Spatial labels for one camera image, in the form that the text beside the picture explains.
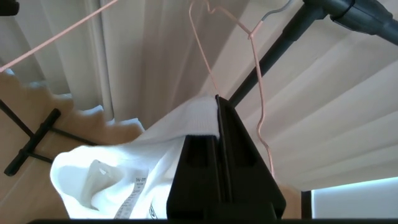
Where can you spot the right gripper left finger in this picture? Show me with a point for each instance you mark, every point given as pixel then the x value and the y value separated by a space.
pixel 189 186

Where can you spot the black clothes rack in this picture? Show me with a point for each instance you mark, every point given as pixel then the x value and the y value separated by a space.
pixel 357 15

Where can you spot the pink clothes hanger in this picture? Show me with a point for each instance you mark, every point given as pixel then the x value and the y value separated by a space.
pixel 59 35
pixel 260 93

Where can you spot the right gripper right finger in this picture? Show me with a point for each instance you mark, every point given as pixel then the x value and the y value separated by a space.
pixel 255 186

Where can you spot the white printed T-shirt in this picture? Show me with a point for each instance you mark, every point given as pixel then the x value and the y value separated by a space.
pixel 124 168

